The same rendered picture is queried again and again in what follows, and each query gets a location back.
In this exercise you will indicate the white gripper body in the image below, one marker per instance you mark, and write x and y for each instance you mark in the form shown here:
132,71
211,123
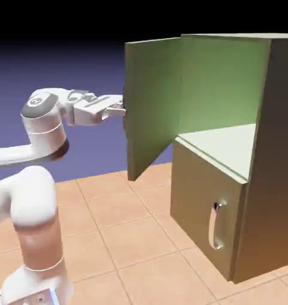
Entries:
86,114

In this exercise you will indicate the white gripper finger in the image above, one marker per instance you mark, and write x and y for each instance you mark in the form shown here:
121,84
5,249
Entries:
116,113
117,105

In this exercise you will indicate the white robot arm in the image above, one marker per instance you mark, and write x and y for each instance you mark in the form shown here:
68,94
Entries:
37,205

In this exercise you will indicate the olive green hinged cabinet door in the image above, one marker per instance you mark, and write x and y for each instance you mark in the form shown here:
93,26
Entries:
153,104

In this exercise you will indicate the olive green closed cabinet door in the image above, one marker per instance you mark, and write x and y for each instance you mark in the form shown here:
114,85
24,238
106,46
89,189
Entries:
196,195

